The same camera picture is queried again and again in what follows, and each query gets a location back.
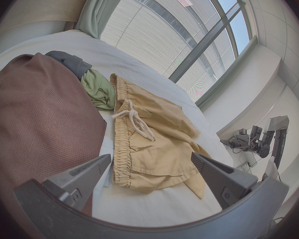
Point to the black garment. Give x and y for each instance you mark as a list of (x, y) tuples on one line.
[(69, 60)]

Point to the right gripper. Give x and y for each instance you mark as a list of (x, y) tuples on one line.
[(240, 142)]

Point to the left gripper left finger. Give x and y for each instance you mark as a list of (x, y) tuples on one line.
[(77, 183)]

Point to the brown garment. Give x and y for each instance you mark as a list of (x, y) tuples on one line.
[(39, 121)]

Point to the window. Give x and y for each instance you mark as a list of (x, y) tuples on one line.
[(169, 33)]

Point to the tan shorts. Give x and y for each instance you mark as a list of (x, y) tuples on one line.
[(152, 143)]

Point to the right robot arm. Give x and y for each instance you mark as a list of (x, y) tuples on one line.
[(276, 133)]

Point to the grey-green curtain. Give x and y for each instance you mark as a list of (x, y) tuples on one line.
[(94, 11)]

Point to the green garment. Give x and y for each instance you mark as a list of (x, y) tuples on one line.
[(98, 88)]

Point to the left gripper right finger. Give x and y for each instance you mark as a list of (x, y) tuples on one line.
[(221, 182)]

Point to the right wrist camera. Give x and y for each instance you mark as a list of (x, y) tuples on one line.
[(242, 131)]

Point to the bed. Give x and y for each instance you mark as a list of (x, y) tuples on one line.
[(139, 61)]

